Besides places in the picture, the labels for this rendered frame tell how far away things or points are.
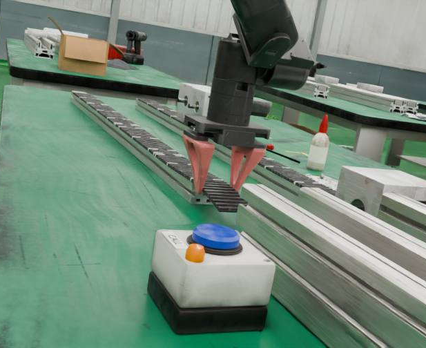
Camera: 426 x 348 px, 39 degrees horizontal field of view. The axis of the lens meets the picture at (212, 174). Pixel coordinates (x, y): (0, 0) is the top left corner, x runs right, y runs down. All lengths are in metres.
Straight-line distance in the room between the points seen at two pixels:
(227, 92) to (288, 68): 0.09
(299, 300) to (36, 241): 0.27
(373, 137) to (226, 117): 2.50
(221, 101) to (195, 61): 11.29
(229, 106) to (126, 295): 0.32
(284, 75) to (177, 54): 11.17
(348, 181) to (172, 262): 0.37
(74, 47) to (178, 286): 2.30
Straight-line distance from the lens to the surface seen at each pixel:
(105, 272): 0.58
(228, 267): 0.47
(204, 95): 1.62
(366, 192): 0.77
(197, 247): 0.46
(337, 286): 0.49
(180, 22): 11.98
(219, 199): 0.77
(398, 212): 0.72
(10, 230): 0.66
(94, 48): 2.74
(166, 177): 0.94
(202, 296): 0.47
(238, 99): 0.76
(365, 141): 3.21
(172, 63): 11.94
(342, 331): 0.49
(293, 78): 0.81
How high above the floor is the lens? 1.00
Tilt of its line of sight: 12 degrees down
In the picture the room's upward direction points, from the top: 10 degrees clockwise
